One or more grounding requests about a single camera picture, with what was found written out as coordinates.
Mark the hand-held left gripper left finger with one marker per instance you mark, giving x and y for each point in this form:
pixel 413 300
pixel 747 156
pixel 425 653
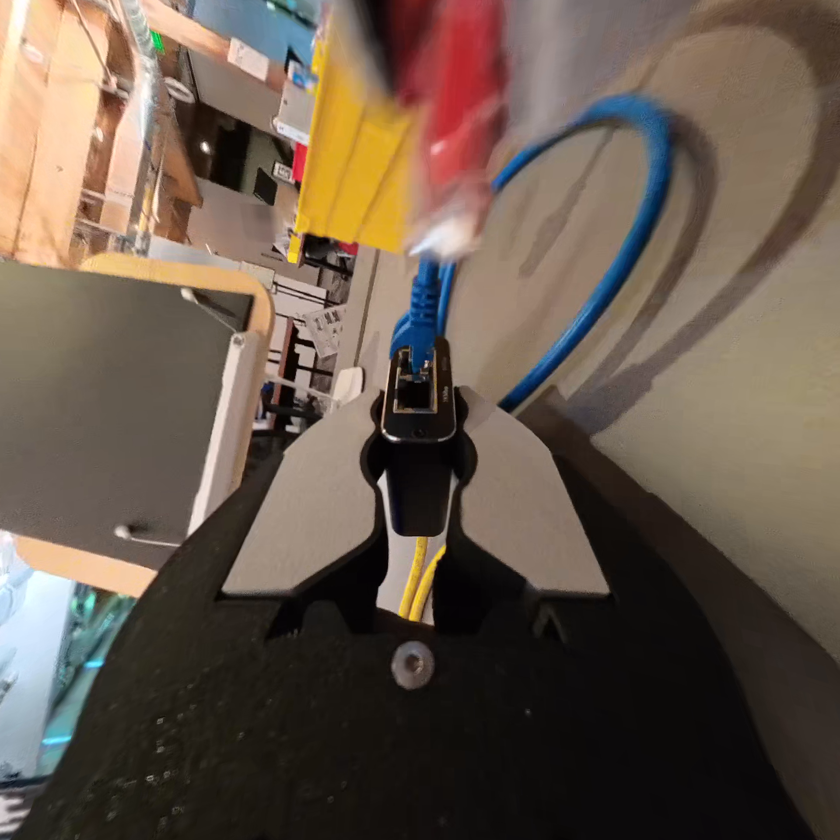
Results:
pixel 308 512

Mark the white mounting bar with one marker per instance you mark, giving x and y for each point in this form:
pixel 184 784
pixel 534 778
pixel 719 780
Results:
pixel 229 426

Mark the printed paper sheet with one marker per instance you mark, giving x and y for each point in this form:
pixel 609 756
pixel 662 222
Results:
pixel 326 331

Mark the black ethernet splitter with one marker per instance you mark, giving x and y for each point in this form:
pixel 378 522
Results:
pixel 417 479

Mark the black panel wooden board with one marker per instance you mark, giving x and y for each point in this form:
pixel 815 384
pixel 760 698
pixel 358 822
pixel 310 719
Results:
pixel 98 394

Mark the yellow plastic bin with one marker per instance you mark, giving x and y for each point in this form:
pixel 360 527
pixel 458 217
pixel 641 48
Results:
pixel 354 164

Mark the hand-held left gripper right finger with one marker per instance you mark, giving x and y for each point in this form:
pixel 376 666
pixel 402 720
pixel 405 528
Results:
pixel 525 512

